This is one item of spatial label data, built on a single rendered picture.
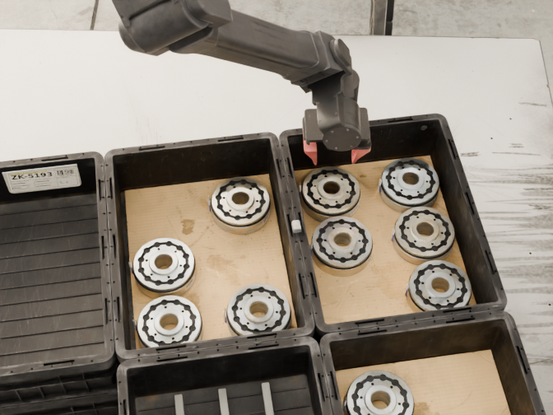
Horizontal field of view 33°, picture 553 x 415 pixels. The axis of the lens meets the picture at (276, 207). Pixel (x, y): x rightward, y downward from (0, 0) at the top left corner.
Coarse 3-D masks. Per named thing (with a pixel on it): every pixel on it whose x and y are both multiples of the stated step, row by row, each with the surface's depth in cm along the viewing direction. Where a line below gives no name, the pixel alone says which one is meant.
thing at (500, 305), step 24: (384, 120) 164; (408, 120) 164; (432, 120) 164; (288, 144) 161; (288, 168) 158; (456, 168) 158; (480, 240) 150; (312, 264) 147; (312, 288) 144; (432, 312) 142; (456, 312) 142; (480, 312) 142
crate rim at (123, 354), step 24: (168, 144) 160; (192, 144) 161; (216, 144) 161; (288, 192) 155; (288, 216) 154; (120, 288) 144; (120, 312) 142; (312, 312) 142; (120, 336) 139; (240, 336) 139; (288, 336) 140; (312, 336) 141; (120, 360) 138
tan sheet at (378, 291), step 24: (360, 168) 170; (384, 168) 171; (360, 192) 167; (360, 216) 164; (384, 216) 164; (384, 240) 161; (456, 240) 162; (384, 264) 159; (408, 264) 159; (456, 264) 159; (336, 288) 156; (360, 288) 156; (384, 288) 156; (336, 312) 153; (360, 312) 153; (384, 312) 153; (408, 312) 153
